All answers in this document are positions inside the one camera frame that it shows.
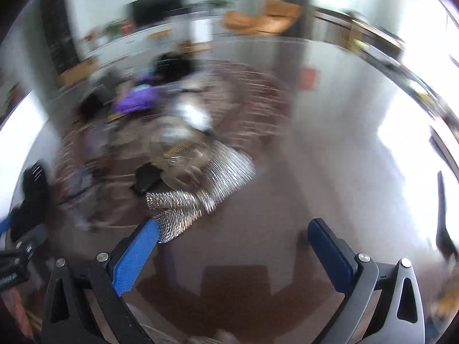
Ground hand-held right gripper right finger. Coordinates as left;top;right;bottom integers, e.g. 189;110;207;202
307;218;426;344

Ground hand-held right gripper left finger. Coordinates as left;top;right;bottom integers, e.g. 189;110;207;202
41;218;161;344

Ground black box white pictures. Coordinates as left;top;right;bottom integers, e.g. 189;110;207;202
131;163;166;196

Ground white cloth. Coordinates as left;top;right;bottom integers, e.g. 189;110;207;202
168;95;214;133

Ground purple toy figure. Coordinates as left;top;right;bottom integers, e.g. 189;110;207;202
111;84;158;115

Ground cardboard box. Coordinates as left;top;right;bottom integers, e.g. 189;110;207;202
57;59;101;87

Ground white television cabinet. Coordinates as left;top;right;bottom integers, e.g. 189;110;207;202
84;21;176;61

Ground bushy potted plant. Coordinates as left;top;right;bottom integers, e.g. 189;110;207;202
104;19;126;38

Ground dark glass display cabinet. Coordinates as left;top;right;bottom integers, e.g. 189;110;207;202
38;0;81;76

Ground black television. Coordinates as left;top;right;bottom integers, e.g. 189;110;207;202
126;0;185;29

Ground orange lounge chair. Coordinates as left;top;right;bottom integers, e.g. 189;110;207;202
223;0;305;36

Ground large leafy potted plant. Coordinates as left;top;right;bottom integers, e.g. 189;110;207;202
201;0;237;17

